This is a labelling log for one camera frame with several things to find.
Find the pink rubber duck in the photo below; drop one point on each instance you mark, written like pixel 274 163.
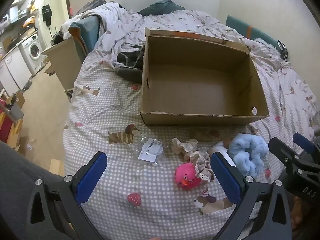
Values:
pixel 186 173

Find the checked printed bedsheet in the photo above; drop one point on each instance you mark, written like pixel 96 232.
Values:
pixel 120 175

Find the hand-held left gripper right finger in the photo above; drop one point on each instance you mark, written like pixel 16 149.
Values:
pixel 226 177

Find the black clothes pile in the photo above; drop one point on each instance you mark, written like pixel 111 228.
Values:
pixel 57 38

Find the cardboard piece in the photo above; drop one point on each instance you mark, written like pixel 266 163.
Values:
pixel 56 166

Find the teal cushion with orange stripe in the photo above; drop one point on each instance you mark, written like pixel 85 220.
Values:
pixel 260 33

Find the grey patterned garment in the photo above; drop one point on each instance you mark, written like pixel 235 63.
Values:
pixel 92 5

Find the dark grey bag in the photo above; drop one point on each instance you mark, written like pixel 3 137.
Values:
pixel 127 73

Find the light blue fluffy cloth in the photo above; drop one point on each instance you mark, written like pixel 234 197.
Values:
pixel 247 152

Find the teal chair with orange edge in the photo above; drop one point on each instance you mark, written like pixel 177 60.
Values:
pixel 86 32

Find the clear plastic bag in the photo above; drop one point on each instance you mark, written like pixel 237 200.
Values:
pixel 150 150

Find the white printed duvet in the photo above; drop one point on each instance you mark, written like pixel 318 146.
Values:
pixel 130 22

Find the white cloth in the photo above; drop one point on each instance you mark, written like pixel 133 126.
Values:
pixel 220 148

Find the dark teal pillow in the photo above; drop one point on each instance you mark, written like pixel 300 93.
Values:
pixel 162 6

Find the white kitchen cabinets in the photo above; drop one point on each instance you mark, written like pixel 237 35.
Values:
pixel 12 70

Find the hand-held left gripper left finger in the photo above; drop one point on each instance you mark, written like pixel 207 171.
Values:
pixel 90 177

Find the black white checkered item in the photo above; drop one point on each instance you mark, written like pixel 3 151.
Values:
pixel 282 48

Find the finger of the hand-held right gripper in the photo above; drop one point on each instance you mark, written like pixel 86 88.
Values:
pixel 305 142
pixel 280 150

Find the white washing machine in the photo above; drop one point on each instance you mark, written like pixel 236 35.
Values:
pixel 33 51

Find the wooden bedside cabinet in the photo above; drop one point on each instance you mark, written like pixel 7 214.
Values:
pixel 62 57

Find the black hanging garment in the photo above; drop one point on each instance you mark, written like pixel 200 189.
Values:
pixel 47 13

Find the cardboard box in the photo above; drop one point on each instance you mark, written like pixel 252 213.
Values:
pixel 200 85

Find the lace scrunchie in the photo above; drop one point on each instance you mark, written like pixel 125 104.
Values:
pixel 200 160

